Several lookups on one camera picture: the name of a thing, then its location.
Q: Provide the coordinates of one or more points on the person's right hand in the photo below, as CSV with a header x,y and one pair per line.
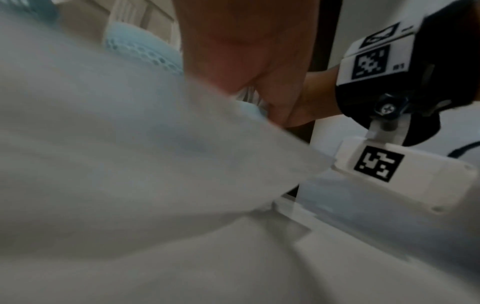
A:
x,y
318,95

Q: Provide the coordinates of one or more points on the white cloth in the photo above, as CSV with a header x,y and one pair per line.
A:
x,y
123,178

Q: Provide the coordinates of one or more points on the person's left hand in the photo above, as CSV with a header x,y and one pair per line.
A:
x,y
240,38

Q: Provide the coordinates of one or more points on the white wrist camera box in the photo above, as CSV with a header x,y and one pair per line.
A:
x,y
408,175

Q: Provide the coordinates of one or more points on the light blue mesh bag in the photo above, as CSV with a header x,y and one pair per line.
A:
x,y
146,47

